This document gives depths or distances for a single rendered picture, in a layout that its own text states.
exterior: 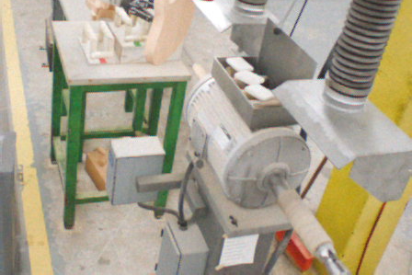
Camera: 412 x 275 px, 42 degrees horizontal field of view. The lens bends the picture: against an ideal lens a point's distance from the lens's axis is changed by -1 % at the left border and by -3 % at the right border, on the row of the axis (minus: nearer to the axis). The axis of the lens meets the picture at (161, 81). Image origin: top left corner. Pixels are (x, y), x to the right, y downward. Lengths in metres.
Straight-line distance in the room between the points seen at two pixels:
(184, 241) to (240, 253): 0.17
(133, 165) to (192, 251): 0.32
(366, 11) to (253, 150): 0.47
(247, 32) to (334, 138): 0.58
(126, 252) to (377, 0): 2.07
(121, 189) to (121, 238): 1.23
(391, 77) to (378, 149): 1.24
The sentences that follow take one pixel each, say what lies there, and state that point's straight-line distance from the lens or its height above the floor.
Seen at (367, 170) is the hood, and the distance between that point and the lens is 1.19.
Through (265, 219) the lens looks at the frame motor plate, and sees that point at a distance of 1.56.
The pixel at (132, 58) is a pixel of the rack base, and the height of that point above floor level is 0.96.
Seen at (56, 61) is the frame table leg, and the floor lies 0.72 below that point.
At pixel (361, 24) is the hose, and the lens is 1.20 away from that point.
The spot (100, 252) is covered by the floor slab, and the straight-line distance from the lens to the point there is 2.90.
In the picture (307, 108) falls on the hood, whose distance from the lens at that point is 1.26.
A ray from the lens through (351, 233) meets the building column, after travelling 2.75.
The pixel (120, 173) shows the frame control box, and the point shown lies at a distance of 1.71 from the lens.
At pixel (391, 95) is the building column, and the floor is 1.12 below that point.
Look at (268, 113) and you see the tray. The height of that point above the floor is 1.42.
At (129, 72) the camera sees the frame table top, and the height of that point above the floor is 0.93.
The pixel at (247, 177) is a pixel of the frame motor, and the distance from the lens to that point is 1.46.
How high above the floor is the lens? 2.14
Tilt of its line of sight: 29 degrees down
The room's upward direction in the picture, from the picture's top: 8 degrees clockwise
